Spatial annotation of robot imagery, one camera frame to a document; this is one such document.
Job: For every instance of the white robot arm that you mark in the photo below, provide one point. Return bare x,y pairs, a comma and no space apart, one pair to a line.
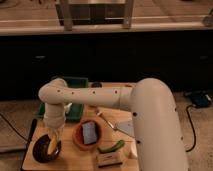
156,124

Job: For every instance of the orange bowl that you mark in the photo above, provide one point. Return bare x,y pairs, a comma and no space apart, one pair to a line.
77,136

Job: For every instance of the blue sponge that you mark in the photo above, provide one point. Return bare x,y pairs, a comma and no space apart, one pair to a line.
89,133

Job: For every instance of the black power adapter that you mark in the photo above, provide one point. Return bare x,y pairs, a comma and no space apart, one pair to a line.
200,99

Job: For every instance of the small wooden box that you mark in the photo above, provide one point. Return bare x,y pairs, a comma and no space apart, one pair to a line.
108,159

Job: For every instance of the white cup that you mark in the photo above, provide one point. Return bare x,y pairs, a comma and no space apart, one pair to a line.
133,153

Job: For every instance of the wooden chair frame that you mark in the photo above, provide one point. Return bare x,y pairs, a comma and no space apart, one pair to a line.
94,12

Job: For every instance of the blue grey cloth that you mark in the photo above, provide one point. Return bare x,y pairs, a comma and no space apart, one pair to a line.
126,127

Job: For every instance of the white dish brush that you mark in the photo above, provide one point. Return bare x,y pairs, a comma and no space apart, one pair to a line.
67,107

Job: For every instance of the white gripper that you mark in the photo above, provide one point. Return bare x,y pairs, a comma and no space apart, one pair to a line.
54,117

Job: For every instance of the metal spatula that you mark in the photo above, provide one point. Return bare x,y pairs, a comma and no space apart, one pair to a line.
112,126

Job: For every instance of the green plastic tray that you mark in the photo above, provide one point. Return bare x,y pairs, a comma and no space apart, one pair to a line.
76,110

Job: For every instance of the green pepper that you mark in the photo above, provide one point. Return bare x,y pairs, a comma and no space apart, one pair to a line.
119,144

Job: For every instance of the purple bowl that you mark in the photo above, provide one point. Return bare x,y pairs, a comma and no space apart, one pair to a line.
40,150

